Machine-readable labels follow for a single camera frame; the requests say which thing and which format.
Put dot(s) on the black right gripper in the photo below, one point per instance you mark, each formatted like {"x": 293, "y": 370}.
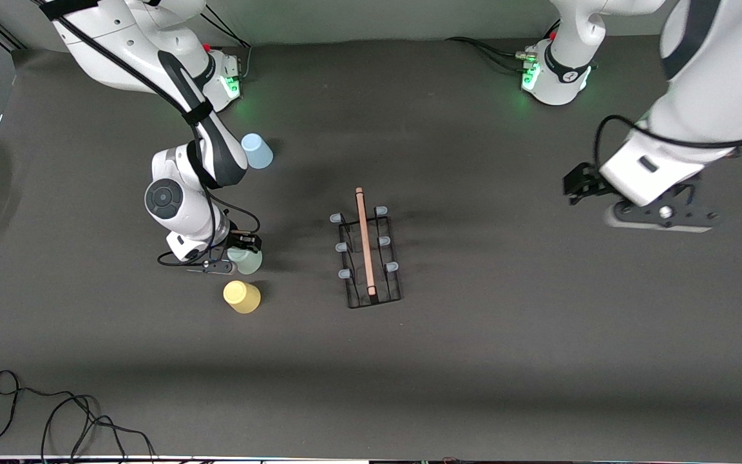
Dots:
{"x": 243, "y": 242}

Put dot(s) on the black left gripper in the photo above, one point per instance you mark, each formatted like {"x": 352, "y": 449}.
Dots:
{"x": 581, "y": 182}

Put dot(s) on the pale green plastic cup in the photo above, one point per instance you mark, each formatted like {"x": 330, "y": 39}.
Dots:
{"x": 248, "y": 263}

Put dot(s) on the yellow plastic cup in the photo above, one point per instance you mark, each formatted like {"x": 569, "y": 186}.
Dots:
{"x": 242, "y": 297}

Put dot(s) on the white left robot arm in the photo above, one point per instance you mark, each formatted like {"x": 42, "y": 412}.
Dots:
{"x": 712, "y": 84}

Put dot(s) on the light blue plastic cup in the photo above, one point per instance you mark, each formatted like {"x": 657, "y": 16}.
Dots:
{"x": 260, "y": 154}

